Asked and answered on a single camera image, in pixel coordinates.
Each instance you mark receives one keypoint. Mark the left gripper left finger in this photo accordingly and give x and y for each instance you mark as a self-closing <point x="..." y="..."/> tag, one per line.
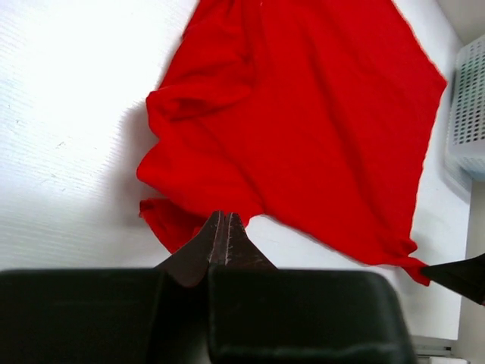
<point x="111" y="315"/>

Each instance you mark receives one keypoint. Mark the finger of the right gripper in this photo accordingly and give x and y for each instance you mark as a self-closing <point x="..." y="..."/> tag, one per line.
<point x="465" y="277"/>

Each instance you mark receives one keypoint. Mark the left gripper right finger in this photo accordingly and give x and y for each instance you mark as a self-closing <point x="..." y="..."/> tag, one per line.
<point x="258" y="313"/>

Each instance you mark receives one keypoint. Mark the red t shirt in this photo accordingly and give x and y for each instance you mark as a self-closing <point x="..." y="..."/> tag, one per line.
<point x="316" y="113"/>

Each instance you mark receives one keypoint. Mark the white plastic basket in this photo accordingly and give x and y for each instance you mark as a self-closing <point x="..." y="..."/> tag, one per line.
<point x="466" y="122"/>

